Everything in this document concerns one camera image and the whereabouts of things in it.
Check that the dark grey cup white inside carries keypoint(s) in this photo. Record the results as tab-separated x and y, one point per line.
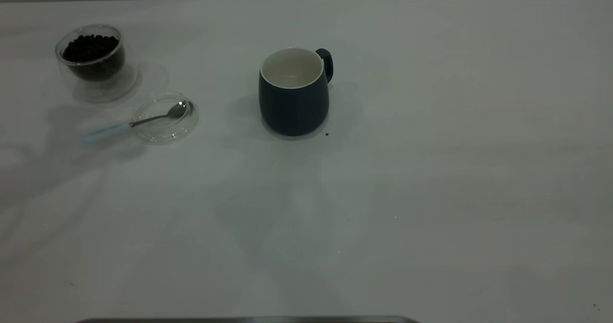
293	109

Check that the dark coffee beans pile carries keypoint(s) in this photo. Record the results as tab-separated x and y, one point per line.
91	50

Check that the clear glass saucer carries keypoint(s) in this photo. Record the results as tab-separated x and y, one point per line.
163	132

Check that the clear double-wall glass bowl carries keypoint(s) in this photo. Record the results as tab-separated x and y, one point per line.
103	86

